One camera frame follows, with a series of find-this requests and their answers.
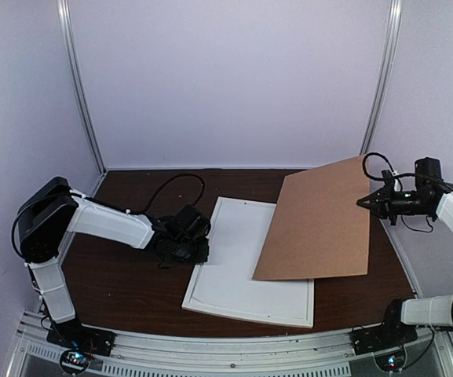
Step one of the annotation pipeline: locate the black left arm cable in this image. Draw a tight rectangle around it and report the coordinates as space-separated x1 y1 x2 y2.
123 173 206 217

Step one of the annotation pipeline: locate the aluminium corner post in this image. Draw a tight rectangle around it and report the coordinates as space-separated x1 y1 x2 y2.
57 0 107 175
360 0 404 155

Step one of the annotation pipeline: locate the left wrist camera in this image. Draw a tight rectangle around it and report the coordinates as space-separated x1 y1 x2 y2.
174 204 210 240

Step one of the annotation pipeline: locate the right aluminium corner post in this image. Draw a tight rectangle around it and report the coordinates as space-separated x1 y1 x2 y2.
360 0 404 155

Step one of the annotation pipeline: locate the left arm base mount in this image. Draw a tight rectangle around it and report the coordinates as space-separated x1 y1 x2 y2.
46 317 116 376

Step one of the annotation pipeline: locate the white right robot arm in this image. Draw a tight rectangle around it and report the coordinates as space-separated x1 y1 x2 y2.
356 181 453 347

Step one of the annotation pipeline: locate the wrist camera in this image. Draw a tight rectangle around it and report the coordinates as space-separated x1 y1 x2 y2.
174 204 210 240
415 157 442 189

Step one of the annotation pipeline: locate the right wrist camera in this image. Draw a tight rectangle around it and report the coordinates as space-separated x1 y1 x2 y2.
415 157 442 189

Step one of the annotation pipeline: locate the left aluminium corner post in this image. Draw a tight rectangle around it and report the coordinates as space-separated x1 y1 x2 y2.
57 0 107 175

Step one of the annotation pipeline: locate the white picture frame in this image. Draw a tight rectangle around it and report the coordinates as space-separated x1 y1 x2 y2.
181 196 316 329

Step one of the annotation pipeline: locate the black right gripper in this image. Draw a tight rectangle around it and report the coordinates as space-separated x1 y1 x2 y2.
357 179 432 225

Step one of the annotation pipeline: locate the black right camera cable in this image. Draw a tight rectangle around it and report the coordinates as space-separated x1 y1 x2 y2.
360 152 435 233

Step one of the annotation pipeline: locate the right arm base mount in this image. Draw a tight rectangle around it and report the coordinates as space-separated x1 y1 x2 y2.
350 299 418 374

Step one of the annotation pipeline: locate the aluminium front rail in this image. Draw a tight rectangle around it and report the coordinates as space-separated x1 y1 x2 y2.
2 310 453 376

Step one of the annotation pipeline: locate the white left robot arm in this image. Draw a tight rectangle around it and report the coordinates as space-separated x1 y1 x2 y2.
10 177 211 349

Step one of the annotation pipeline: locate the brown cardboard backing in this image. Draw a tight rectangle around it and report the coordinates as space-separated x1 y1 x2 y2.
253 156 370 280

